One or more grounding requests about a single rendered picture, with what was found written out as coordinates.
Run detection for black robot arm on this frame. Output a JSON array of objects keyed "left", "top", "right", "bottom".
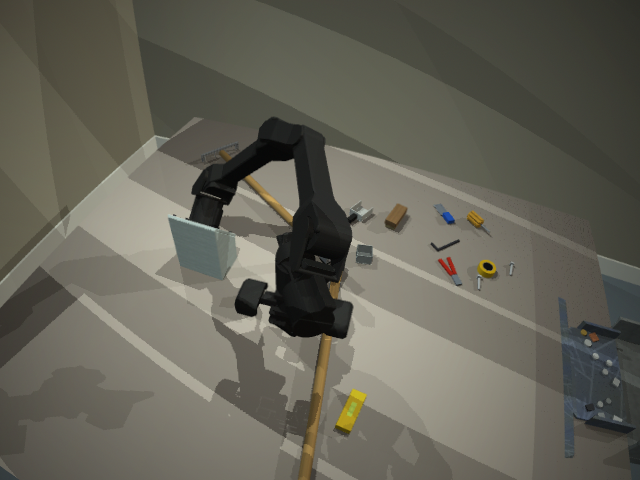
[{"left": 185, "top": 117, "right": 352, "bottom": 338}]

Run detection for red-handled pliers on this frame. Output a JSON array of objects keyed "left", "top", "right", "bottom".
[{"left": 438, "top": 257, "right": 462, "bottom": 286}]

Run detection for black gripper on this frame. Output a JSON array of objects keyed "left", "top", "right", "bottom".
[{"left": 235, "top": 278, "right": 354, "bottom": 339}]

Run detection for long wooden scraper with black blade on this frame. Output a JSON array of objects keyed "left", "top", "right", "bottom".
[{"left": 298, "top": 275, "right": 342, "bottom": 480}]

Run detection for yellow ribbed screwdriver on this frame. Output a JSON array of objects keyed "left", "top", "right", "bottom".
[{"left": 467, "top": 210, "right": 490, "bottom": 232}]

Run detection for black allen key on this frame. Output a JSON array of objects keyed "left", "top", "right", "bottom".
[{"left": 430, "top": 239, "right": 460, "bottom": 252}]

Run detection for long wooden-handled rake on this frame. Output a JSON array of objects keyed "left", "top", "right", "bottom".
[{"left": 201, "top": 141, "right": 331, "bottom": 264}]

